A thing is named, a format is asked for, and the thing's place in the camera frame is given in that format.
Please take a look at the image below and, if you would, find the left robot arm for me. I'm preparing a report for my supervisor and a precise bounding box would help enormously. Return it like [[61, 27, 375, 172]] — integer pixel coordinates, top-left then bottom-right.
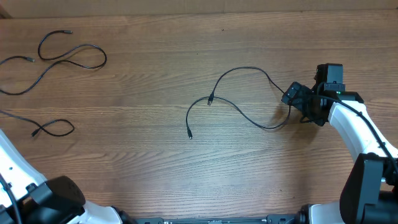
[[1, 132, 123, 224]]

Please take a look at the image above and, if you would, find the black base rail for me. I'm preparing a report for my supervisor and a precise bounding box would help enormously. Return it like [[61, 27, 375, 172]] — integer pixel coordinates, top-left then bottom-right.
[[123, 213, 309, 224]]

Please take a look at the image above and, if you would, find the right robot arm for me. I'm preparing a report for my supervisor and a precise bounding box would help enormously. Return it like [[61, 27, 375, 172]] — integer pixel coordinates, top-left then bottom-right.
[[282, 63, 397, 224]]

